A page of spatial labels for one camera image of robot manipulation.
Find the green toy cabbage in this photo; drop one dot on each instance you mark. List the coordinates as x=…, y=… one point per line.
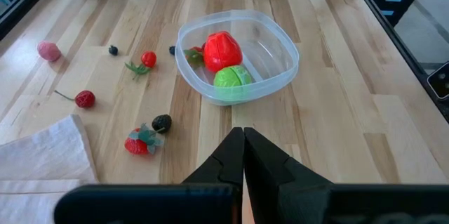
x=231, y=76

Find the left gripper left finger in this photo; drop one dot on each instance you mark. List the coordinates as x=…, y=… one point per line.
x=228, y=168

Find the strawberry with bright green leaves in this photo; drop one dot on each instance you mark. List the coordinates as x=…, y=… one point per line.
x=194, y=59

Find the dark toy blackberry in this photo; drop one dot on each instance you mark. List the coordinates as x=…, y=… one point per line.
x=161, y=123

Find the pink folded cloth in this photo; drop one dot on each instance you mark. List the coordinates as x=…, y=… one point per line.
x=35, y=161

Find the strawberry with teal leaves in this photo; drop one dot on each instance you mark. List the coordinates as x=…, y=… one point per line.
x=135, y=146

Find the red cherry with long stem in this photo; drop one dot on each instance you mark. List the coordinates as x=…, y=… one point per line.
x=85, y=99

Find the pink toy raspberry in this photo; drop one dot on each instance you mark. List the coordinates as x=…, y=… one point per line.
x=49, y=51

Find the red toy pepper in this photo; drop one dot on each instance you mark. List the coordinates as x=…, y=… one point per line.
x=221, y=52

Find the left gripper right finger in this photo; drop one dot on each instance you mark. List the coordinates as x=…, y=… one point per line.
x=270, y=182

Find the cherry tomato with green leaf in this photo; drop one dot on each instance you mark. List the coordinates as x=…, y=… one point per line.
x=149, y=59

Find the small silver camera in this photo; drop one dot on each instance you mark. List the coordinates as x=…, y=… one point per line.
x=439, y=80

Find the clear plastic tupperware container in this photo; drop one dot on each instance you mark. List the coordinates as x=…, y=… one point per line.
x=273, y=52

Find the small dark blueberry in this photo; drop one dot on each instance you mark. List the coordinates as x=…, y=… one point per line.
x=113, y=50
x=172, y=50

